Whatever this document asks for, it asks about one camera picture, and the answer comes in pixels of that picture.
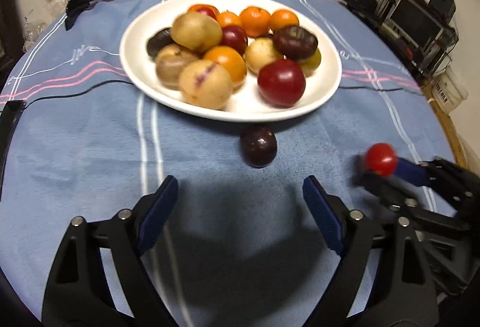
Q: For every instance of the striped pale melon back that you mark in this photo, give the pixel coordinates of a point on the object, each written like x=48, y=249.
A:
x=205, y=84

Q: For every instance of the pale yellow melon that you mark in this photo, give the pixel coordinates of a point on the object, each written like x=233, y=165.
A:
x=260, y=53

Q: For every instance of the small red cherry tomato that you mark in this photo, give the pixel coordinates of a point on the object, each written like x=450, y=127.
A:
x=211, y=13

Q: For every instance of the black speaker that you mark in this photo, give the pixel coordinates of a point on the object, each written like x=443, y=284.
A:
x=444, y=8

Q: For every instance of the oval orange tomato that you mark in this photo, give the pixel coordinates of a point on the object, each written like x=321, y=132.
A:
x=231, y=60

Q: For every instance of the large dark purple fruit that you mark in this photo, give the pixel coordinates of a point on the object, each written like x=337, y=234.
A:
x=160, y=40

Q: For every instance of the cardboard box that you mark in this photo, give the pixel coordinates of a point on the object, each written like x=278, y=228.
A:
x=448, y=129

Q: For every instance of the black metal desk rack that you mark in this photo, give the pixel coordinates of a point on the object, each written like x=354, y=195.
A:
x=422, y=65

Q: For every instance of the white plastic bucket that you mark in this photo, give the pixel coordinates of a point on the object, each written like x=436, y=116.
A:
x=448, y=91

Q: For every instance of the large golden round melon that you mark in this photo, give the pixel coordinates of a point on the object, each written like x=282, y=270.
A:
x=196, y=32

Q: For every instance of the dark purple tomato back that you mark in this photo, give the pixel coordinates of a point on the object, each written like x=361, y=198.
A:
x=258, y=145

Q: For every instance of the white oval plate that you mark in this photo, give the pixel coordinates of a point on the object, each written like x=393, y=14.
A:
x=246, y=103

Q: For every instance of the blue striped tablecloth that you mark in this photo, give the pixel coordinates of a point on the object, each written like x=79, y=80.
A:
x=240, y=248

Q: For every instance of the large yellow orange tomato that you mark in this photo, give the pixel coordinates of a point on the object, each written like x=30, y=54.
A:
x=310, y=66

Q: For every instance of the large red tomato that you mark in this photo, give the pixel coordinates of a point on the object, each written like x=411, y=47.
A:
x=281, y=83
x=235, y=37

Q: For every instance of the orange tomato back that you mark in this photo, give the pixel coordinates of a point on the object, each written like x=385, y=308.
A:
x=281, y=19

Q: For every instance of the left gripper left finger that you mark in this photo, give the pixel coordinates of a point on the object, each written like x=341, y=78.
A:
x=77, y=292

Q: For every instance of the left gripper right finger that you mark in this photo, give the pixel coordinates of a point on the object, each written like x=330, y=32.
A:
x=403, y=292

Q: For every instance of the red tomato back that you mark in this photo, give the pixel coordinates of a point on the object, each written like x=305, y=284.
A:
x=381, y=159

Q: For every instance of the computer monitor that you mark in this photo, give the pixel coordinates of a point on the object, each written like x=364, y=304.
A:
x=414, y=23

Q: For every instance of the large orange tangerine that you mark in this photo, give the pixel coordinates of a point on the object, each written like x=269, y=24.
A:
x=255, y=21

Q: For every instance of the dark maroon ribbed fruit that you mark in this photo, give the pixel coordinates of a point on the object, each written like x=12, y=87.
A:
x=295, y=43

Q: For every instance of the black smartphone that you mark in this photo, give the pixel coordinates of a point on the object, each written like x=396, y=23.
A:
x=10, y=116

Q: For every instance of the tan melon with stem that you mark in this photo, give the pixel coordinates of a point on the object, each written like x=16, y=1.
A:
x=170, y=62

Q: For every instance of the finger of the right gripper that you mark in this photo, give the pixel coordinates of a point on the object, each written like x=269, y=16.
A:
x=391, y=194
x=412, y=173

